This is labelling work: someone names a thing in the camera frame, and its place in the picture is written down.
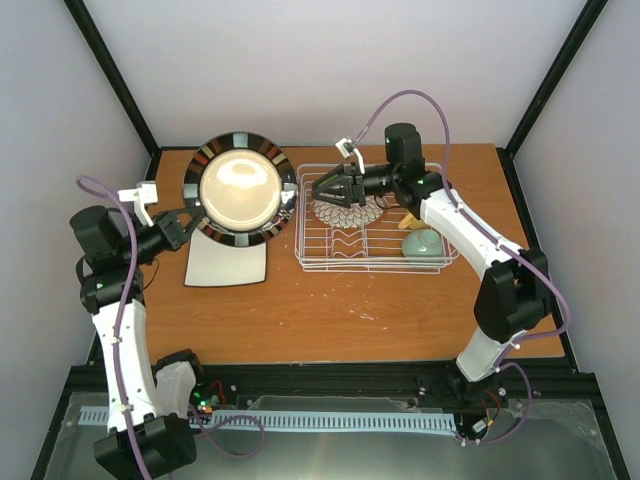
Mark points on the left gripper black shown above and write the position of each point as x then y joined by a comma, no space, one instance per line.
172,232

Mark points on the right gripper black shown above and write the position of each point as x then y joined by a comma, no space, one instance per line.
343,181

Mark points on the patterned round plate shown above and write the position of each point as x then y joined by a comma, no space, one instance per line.
356,216

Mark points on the white square plate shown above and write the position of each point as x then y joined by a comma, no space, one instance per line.
212,264

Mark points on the white wire dish rack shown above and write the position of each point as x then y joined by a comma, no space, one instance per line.
375,248

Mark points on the yellow ceramic mug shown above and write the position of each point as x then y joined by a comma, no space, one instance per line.
411,223

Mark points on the dark brown round plate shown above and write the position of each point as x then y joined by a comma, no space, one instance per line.
241,189

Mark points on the light green ceramic bowl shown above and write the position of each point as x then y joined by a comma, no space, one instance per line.
423,244

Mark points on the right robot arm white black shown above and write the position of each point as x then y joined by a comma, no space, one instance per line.
513,296

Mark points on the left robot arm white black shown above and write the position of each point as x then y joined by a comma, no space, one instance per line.
148,431

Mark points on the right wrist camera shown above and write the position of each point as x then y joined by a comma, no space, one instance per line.
348,148

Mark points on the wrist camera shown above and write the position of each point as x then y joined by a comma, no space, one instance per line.
144,194
348,148

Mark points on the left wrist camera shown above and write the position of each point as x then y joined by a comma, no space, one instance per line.
144,194

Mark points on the black frame rail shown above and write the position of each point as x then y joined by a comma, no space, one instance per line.
421,384

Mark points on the light blue cable duct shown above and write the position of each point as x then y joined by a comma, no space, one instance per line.
311,422

